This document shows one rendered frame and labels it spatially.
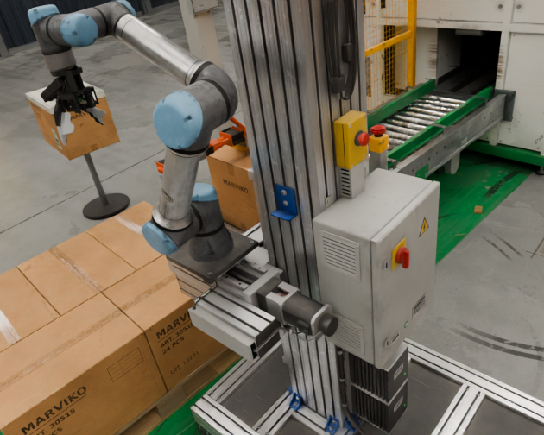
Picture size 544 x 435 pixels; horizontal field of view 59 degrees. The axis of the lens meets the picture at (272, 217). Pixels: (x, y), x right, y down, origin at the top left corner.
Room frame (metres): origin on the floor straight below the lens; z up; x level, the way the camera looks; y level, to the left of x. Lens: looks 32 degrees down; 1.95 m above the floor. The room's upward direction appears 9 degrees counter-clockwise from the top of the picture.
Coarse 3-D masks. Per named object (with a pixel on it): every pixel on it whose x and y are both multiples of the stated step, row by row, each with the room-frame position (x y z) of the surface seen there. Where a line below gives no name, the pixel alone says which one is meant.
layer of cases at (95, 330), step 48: (96, 240) 2.28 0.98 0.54; (144, 240) 2.20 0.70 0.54; (0, 288) 1.97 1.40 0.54; (48, 288) 1.91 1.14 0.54; (96, 288) 1.84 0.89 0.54; (144, 288) 1.78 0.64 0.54; (0, 336) 1.62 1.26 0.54; (48, 336) 1.57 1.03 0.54; (96, 336) 1.52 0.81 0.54; (144, 336) 1.50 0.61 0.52; (192, 336) 1.63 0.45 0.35; (0, 384) 1.34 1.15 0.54; (48, 384) 1.30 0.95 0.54; (96, 384) 1.34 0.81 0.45; (144, 384) 1.45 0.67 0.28; (48, 432) 1.20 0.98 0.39; (96, 432) 1.29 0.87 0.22
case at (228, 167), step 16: (208, 160) 2.26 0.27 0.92; (224, 160) 2.17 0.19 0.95; (240, 160) 2.14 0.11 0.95; (224, 176) 2.18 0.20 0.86; (240, 176) 2.07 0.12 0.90; (224, 192) 2.20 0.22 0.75; (240, 192) 2.09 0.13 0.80; (224, 208) 2.23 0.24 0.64; (240, 208) 2.11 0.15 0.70; (256, 208) 2.00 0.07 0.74; (240, 224) 2.13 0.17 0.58
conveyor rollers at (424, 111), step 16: (432, 96) 3.58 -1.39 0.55; (400, 112) 3.38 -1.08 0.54; (416, 112) 3.37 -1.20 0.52; (432, 112) 3.28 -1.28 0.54; (448, 112) 3.27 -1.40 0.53; (400, 128) 3.09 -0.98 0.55; (416, 128) 3.07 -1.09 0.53; (448, 128) 2.98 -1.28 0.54; (368, 144) 2.95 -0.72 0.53; (400, 144) 2.86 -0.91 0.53
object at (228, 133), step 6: (234, 126) 2.18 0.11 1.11; (222, 132) 2.13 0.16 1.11; (228, 132) 2.14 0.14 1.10; (234, 132) 2.13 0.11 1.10; (240, 132) 2.10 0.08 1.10; (228, 138) 2.09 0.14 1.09; (234, 138) 2.08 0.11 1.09; (240, 138) 2.11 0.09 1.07; (228, 144) 2.10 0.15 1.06; (234, 144) 2.07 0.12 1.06
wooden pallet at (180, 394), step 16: (224, 352) 1.80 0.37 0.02; (208, 368) 1.71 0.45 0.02; (224, 368) 1.70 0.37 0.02; (192, 384) 1.63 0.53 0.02; (160, 400) 1.47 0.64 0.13; (176, 400) 1.51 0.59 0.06; (144, 416) 1.49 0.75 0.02; (160, 416) 1.47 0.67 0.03; (128, 432) 1.41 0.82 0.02; (144, 432) 1.40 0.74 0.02
